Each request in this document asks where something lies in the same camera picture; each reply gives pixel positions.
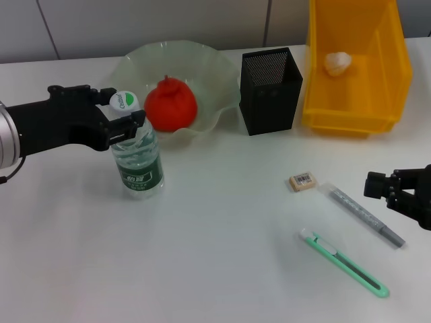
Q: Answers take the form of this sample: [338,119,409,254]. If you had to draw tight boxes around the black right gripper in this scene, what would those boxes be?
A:
[363,164,431,231]

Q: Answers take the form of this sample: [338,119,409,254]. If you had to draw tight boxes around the black mesh pen holder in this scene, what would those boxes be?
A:
[238,46,304,137]

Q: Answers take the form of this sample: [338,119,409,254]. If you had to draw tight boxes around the orange fruit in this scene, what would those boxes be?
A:
[143,75,199,133]

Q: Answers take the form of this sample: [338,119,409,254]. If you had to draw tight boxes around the green utility knife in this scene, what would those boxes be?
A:
[298,227,390,299]

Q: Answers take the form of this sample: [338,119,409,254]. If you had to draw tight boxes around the clear green-label water bottle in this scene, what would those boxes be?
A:
[108,89,166,201]

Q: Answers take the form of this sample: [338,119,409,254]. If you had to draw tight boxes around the beige barcode eraser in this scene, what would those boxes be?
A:
[288,171,319,194]

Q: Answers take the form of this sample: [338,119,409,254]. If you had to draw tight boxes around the grey marker pen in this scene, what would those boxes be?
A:
[318,182,406,250]

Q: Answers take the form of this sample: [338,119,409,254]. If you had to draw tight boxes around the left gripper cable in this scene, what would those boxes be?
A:
[0,155,27,184]

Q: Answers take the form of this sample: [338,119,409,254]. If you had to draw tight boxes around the green wavy glass fruit bowl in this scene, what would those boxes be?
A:
[106,40,244,151]

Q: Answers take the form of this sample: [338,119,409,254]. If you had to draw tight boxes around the yellow plastic bin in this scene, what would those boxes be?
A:
[300,0,413,137]

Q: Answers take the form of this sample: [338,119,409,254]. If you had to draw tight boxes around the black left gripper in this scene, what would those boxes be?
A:
[5,85,147,159]

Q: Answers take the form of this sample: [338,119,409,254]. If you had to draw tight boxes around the white paper ball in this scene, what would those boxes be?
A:
[323,50,353,78]

